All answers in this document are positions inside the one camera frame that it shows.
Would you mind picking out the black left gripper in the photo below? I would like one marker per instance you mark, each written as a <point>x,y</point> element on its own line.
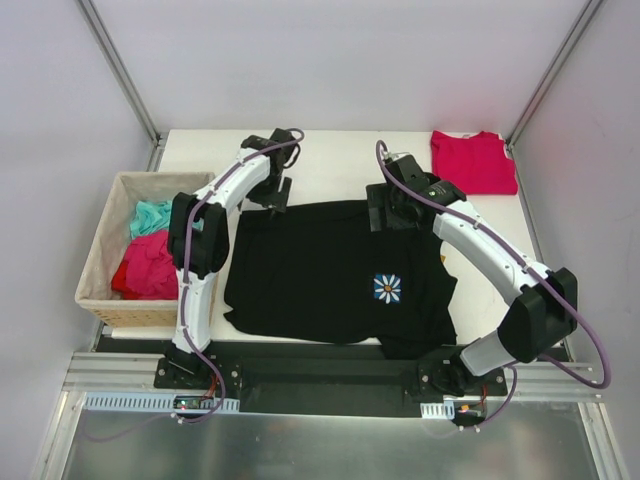
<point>273,197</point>

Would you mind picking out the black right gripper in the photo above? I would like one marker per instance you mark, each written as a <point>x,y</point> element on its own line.
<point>379,209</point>

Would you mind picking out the black flower print t-shirt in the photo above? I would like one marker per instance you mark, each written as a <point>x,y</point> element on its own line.
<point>318,273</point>

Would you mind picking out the wicker laundry basket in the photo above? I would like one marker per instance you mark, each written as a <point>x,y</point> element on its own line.
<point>112,237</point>

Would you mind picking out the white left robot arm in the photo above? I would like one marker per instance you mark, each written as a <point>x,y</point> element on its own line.
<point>199,241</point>

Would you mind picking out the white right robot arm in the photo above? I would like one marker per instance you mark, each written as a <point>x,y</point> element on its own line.
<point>542,304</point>

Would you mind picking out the folded red t-shirt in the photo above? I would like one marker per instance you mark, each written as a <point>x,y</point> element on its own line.
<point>476,164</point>

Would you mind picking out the teal t-shirt in basket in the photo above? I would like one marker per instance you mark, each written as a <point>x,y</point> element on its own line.
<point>150,218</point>

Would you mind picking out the red t-shirt in basket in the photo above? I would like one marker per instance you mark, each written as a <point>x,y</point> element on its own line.
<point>146,271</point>

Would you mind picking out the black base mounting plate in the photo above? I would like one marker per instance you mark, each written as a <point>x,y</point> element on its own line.
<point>361,401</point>

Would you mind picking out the right white cable duct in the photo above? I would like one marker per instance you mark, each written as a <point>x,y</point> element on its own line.
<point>449,410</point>

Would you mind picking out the white cable duct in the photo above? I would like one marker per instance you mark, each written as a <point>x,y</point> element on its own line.
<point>158,403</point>
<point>449,410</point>

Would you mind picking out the left aluminium frame post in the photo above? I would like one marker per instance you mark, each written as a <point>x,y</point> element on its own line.
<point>107,46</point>

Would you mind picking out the aluminium frame post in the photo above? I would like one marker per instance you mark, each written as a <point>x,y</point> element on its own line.
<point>585,17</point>
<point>107,46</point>

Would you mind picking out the aluminium front rail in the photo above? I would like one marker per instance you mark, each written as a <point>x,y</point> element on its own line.
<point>539,381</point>

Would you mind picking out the left white cable duct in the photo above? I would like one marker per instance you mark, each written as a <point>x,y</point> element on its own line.
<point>158,403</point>

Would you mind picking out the right aluminium frame post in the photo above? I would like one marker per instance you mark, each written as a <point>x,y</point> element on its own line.
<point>585,17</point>

